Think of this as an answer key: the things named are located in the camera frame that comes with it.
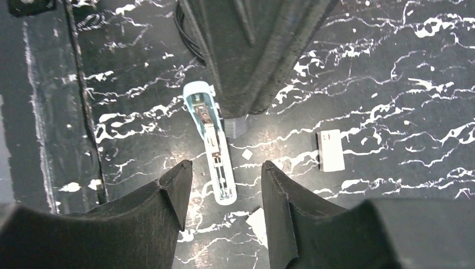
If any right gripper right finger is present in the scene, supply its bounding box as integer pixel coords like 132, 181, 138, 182
261, 161, 474, 268

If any grey staple strip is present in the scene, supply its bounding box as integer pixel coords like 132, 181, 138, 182
223, 115, 248, 139

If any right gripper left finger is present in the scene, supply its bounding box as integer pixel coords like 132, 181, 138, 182
1, 160, 193, 268

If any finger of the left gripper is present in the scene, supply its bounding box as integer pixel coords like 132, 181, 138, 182
179, 0, 337, 116

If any coiled black cable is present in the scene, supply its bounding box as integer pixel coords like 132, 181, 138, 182
173, 0, 207, 64

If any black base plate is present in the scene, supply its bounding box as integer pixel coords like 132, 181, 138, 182
1, 1, 105, 214

